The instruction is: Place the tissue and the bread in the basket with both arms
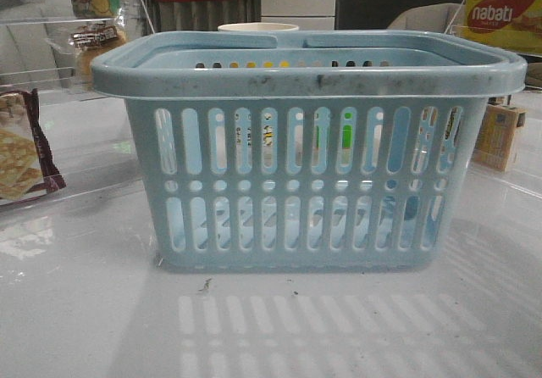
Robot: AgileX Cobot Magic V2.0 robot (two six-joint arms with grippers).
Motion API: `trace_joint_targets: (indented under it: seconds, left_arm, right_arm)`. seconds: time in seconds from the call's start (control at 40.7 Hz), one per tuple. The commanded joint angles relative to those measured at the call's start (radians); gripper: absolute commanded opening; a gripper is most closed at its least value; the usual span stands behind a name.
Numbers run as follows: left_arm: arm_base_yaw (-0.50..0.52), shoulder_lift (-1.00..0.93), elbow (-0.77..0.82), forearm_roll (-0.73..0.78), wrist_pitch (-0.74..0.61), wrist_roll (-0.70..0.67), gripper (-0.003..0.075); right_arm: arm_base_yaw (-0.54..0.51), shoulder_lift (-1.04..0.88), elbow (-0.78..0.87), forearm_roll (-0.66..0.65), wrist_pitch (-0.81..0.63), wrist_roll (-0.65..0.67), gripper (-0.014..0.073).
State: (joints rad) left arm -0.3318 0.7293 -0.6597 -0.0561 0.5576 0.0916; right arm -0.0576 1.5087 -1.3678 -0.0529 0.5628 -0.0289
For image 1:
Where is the grey armchair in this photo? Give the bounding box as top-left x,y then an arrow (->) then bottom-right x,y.
387,3 -> 464,34

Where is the clear acrylic right shelf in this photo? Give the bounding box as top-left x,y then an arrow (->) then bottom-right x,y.
440,0 -> 542,198

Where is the small yellow cardboard box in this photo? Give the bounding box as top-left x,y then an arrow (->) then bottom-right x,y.
472,104 -> 527,172

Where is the light blue plastic basket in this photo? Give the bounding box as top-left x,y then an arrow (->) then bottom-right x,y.
91,31 -> 527,270

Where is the clear acrylic left shelf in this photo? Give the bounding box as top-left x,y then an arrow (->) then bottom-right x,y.
1,0 -> 153,220

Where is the white paper cup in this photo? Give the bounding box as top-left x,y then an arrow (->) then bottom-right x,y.
218,22 -> 299,32

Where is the brown cracker snack package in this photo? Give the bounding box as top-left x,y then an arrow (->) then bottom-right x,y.
1,89 -> 66,206

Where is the yellow nabati wafer box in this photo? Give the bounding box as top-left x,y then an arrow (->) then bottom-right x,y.
456,0 -> 541,55

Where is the clear acrylic shelf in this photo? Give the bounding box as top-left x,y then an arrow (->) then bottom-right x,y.
1,0 -> 153,220
440,0 -> 542,198

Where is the packaged bread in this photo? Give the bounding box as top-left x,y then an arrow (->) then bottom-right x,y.
69,21 -> 127,90

